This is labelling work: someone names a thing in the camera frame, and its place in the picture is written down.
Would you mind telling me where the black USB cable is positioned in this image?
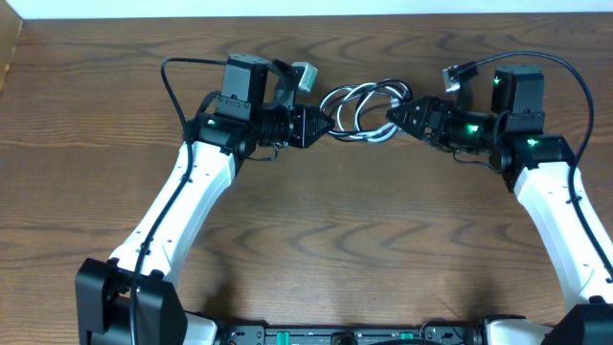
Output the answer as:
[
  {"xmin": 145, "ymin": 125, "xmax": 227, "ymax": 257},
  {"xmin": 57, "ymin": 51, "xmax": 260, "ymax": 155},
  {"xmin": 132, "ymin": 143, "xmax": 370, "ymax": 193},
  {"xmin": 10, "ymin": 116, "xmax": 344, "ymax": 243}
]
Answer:
[{"xmin": 325, "ymin": 79, "xmax": 414, "ymax": 143}]

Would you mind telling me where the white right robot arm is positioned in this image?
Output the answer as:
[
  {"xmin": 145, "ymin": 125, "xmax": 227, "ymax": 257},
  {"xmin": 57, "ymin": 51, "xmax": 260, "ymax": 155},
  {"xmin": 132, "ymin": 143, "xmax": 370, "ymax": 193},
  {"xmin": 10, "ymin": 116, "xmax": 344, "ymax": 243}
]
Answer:
[{"xmin": 386, "ymin": 97, "xmax": 612, "ymax": 344}]

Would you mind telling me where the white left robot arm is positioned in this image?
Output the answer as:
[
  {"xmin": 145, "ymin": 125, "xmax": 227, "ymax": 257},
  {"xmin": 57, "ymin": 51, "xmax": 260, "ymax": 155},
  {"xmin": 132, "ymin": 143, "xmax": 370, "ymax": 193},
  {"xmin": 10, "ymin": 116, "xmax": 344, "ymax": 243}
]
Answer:
[{"xmin": 76, "ymin": 104, "xmax": 334, "ymax": 344}]

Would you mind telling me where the white USB cable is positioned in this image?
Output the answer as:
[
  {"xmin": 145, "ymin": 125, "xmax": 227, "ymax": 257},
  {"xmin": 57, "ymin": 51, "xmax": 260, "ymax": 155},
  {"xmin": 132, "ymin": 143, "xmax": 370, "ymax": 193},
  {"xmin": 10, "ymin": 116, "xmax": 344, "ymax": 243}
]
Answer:
[{"xmin": 319, "ymin": 81, "xmax": 408, "ymax": 144}]

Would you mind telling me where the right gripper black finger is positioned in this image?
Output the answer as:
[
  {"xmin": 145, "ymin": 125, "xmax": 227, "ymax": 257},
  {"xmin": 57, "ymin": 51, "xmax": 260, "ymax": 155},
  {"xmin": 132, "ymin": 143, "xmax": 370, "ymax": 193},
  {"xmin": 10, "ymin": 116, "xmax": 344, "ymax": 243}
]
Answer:
[
  {"xmin": 386, "ymin": 96, "xmax": 431, "ymax": 120},
  {"xmin": 389, "ymin": 118, "xmax": 421, "ymax": 140}
]

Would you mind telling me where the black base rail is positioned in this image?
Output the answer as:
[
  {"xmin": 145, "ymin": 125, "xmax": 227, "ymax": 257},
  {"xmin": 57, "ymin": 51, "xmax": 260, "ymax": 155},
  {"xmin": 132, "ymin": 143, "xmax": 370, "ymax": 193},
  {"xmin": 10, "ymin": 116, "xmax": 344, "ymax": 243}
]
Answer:
[{"xmin": 213, "ymin": 319, "xmax": 487, "ymax": 345}]

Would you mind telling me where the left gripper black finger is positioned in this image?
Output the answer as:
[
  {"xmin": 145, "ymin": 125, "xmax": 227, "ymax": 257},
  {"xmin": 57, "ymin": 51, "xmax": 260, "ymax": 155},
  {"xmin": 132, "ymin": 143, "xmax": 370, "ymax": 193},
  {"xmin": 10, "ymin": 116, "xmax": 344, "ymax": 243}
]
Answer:
[
  {"xmin": 311, "ymin": 106, "xmax": 334, "ymax": 126},
  {"xmin": 309, "ymin": 126, "xmax": 332, "ymax": 146}
]

